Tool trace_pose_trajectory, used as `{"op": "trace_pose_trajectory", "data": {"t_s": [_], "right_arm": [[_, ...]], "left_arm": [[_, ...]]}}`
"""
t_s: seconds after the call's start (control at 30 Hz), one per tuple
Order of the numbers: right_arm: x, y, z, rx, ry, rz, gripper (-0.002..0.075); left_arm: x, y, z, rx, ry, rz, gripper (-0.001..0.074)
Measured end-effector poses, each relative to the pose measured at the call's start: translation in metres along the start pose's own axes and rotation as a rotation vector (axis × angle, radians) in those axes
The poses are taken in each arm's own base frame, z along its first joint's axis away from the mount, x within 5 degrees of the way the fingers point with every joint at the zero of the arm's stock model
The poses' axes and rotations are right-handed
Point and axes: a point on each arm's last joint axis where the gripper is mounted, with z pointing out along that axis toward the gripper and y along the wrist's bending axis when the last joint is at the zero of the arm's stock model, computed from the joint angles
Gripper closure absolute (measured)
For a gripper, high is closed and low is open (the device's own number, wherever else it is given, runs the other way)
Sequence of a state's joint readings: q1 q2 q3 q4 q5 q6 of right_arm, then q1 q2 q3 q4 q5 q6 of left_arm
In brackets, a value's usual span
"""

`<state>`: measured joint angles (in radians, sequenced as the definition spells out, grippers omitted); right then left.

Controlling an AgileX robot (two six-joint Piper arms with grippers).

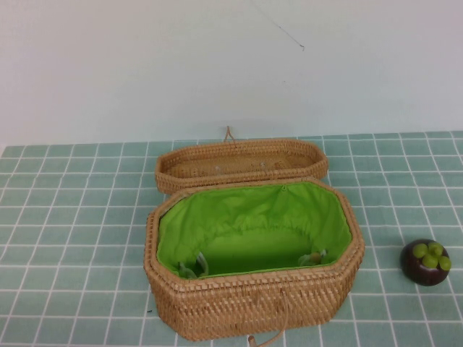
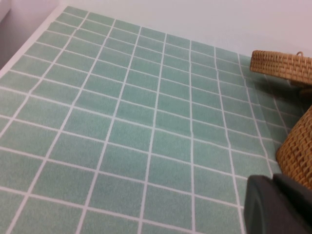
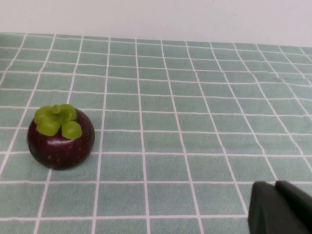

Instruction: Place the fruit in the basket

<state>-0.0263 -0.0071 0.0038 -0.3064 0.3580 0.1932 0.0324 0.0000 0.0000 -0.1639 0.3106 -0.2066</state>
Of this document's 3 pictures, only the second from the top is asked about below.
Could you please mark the green white grid tablecloth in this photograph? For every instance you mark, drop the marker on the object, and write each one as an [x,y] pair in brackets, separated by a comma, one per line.
[126,126]

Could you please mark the woven rattan basket lid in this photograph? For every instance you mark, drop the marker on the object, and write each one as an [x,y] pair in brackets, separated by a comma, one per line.
[280,64]

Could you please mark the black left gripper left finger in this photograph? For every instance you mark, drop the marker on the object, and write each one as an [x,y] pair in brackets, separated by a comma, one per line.
[265,209]

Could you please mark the woven rattan basket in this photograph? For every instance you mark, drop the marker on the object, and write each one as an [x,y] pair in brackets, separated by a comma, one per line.
[298,151]

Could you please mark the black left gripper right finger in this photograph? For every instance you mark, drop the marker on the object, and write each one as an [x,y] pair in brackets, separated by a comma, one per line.
[302,202]

